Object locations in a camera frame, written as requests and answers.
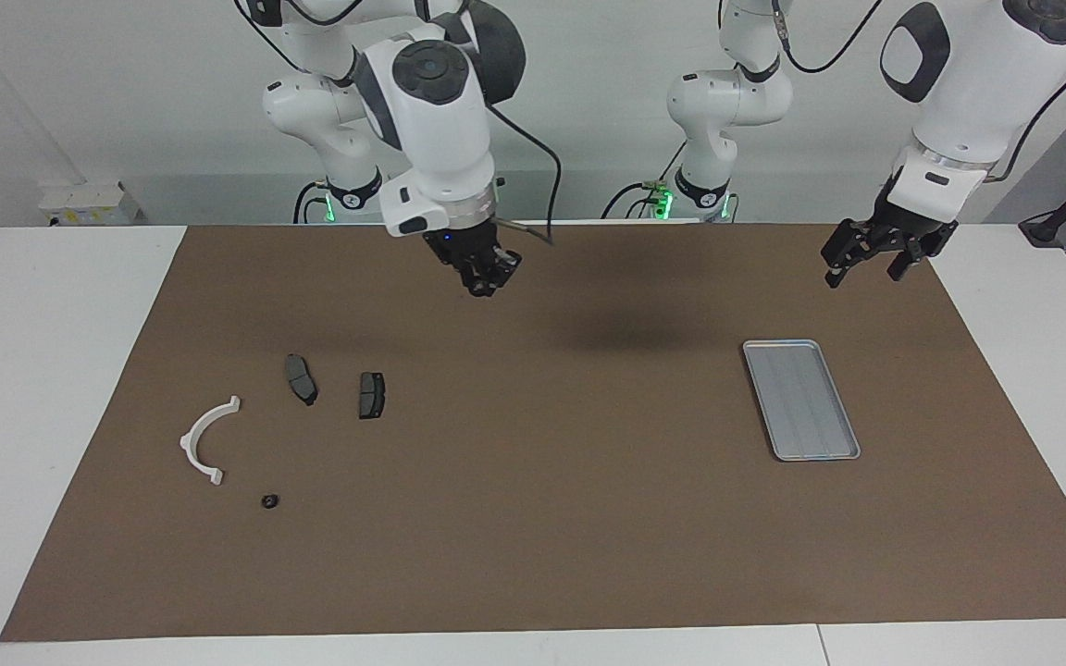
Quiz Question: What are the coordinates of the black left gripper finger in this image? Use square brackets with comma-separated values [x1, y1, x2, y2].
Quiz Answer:
[885, 239, 936, 283]
[820, 222, 869, 290]

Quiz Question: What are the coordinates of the silver metal tray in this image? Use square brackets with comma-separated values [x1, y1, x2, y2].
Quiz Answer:
[742, 339, 861, 463]

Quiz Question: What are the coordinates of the long grey brake pad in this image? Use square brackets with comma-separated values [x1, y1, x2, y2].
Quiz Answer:
[285, 353, 319, 406]

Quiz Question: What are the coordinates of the brown table mat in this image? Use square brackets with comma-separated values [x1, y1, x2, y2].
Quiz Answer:
[0, 222, 1066, 644]

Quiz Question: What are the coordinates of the white semicircular clamp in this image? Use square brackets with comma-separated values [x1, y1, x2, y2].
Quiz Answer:
[180, 395, 242, 487]

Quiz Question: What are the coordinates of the white power box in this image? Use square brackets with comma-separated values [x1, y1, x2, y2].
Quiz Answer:
[38, 180, 145, 228]

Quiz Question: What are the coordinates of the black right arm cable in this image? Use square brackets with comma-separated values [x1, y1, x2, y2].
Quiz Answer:
[232, 0, 562, 249]

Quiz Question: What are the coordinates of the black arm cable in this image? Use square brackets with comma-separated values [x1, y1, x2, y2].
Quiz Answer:
[769, 0, 1066, 186]
[232, 0, 562, 249]

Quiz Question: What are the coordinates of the black left base cable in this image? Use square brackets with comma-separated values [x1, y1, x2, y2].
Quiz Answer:
[601, 139, 691, 221]

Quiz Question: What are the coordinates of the black base cable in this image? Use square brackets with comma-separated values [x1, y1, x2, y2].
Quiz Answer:
[601, 139, 691, 221]
[292, 180, 328, 225]

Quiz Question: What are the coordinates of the black right base cable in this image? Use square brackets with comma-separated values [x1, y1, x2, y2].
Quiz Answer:
[292, 180, 328, 225]

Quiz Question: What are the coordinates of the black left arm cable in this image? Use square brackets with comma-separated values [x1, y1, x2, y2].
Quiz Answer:
[769, 0, 1066, 186]

